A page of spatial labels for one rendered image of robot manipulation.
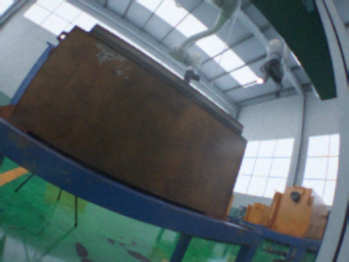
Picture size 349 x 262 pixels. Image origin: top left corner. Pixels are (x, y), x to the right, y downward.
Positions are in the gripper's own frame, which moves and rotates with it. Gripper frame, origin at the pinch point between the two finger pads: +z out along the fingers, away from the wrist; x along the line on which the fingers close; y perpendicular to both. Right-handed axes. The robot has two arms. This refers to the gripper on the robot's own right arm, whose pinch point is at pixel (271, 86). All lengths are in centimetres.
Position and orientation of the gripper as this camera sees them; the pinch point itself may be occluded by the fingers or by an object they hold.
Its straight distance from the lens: 102.9
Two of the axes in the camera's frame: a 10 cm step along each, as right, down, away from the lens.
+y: 4.9, -1.0, -8.7
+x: 7.9, 4.8, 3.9
